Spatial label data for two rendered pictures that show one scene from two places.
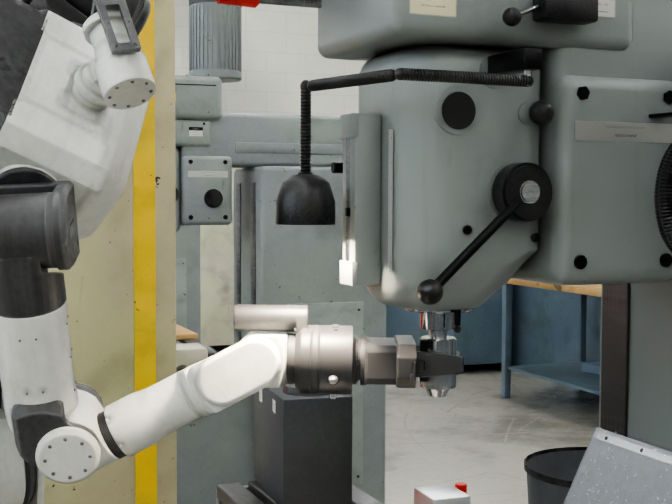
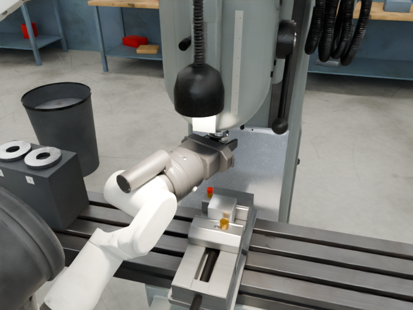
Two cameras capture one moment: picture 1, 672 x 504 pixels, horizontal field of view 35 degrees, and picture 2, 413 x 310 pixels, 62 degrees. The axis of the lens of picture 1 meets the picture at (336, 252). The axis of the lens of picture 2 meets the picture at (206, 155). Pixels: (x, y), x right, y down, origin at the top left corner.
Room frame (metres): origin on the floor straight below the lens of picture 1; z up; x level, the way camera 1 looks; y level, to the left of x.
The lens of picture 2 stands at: (1.00, 0.40, 1.63)
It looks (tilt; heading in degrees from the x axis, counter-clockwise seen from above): 34 degrees down; 306
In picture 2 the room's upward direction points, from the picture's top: straight up
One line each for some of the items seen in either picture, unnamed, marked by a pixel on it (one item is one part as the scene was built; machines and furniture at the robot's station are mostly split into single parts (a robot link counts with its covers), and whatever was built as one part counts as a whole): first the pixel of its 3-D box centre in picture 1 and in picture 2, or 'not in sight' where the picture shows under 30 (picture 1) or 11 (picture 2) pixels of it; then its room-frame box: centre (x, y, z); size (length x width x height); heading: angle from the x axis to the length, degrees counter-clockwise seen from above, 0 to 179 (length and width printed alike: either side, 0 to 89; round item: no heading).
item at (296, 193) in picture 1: (305, 198); (198, 86); (1.27, 0.04, 1.45); 0.07 x 0.07 x 0.06
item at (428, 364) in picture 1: (439, 365); (230, 149); (1.32, -0.13, 1.24); 0.06 x 0.02 x 0.03; 89
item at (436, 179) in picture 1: (443, 180); (221, 34); (1.35, -0.14, 1.47); 0.21 x 0.19 x 0.32; 23
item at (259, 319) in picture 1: (278, 348); (147, 184); (1.36, 0.07, 1.25); 0.11 x 0.11 x 0.11; 89
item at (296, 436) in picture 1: (300, 435); (37, 182); (1.84, 0.06, 1.03); 0.22 x 0.12 x 0.20; 17
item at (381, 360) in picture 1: (366, 362); (192, 163); (1.35, -0.04, 1.24); 0.13 x 0.12 x 0.10; 179
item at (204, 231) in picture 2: not in sight; (216, 234); (1.32, -0.08, 1.02); 0.12 x 0.06 x 0.04; 20
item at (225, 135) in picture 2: (438, 341); (218, 133); (1.35, -0.13, 1.26); 0.05 x 0.05 x 0.01
